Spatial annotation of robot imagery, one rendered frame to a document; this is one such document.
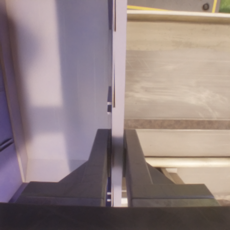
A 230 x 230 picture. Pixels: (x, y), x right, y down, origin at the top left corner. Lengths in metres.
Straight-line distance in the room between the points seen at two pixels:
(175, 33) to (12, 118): 0.47
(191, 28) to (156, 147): 0.40
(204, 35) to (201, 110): 0.23
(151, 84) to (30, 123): 0.37
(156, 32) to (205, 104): 0.28
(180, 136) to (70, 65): 0.46
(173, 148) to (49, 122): 0.45
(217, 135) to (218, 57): 0.27
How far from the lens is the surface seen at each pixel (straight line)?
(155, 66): 0.53
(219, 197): 0.83
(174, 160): 0.61
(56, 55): 0.28
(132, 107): 0.53
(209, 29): 0.59
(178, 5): 1.01
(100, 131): 0.15
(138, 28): 0.53
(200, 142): 0.65
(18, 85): 0.31
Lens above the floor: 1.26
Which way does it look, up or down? 74 degrees down
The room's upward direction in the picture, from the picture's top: 179 degrees counter-clockwise
